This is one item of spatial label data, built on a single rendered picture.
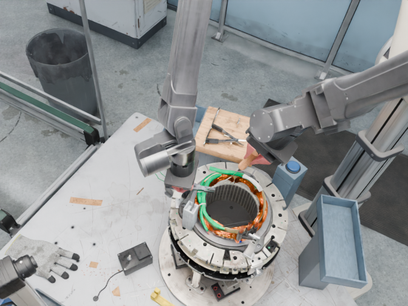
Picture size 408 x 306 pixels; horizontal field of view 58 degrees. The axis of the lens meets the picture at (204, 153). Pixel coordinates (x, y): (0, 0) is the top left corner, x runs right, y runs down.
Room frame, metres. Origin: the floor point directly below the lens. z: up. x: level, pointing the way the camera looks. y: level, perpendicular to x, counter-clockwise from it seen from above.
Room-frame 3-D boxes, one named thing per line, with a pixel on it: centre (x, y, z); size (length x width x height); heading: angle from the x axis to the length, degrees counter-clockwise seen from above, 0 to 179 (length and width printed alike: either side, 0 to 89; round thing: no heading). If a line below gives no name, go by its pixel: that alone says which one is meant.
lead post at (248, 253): (0.39, -0.14, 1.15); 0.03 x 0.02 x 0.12; 62
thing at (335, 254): (0.50, -0.41, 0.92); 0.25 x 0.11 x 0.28; 178
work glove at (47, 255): (0.43, 0.47, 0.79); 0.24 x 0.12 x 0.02; 68
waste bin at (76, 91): (1.79, 0.96, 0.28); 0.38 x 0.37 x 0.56; 158
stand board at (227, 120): (0.82, -0.07, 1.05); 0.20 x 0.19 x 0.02; 79
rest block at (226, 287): (0.41, -0.13, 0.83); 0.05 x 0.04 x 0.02; 124
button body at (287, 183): (0.73, -0.29, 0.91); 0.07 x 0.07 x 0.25; 48
